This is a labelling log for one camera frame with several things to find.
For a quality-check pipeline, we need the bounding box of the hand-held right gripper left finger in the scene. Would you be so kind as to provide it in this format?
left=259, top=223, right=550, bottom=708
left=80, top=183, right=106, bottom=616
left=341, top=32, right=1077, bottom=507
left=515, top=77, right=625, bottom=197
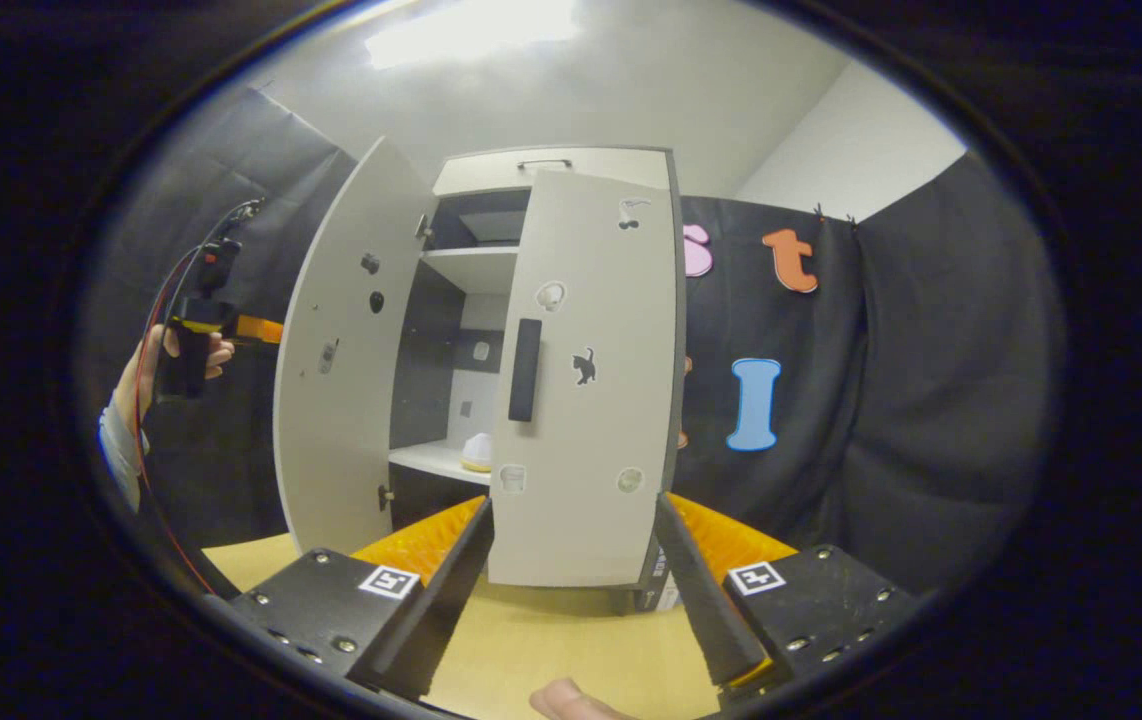
left=231, top=495, right=497, bottom=701

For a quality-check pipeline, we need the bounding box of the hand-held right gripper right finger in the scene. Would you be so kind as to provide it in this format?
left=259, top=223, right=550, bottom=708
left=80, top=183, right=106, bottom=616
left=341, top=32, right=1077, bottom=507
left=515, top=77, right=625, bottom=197
left=653, top=490, right=924, bottom=701

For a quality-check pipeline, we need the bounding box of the white cabinet door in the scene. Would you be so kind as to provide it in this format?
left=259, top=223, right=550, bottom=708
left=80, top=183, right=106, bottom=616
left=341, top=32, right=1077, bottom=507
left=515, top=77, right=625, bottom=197
left=273, top=136, right=435, bottom=558
left=487, top=168, right=682, bottom=589

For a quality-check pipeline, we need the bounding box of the white shoe cabinet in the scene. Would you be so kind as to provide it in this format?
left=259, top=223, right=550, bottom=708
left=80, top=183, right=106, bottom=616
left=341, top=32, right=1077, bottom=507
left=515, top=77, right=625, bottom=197
left=386, top=147, right=682, bottom=613

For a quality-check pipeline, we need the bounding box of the white cabinet drawer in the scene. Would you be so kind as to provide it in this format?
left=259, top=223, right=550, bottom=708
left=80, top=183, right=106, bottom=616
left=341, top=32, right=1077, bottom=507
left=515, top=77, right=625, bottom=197
left=431, top=147, right=674, bottom=198

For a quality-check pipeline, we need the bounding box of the red and black cable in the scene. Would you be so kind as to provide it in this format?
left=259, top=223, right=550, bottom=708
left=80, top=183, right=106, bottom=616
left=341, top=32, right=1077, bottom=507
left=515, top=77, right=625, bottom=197
left=131, top=200, right=262, bottom=596

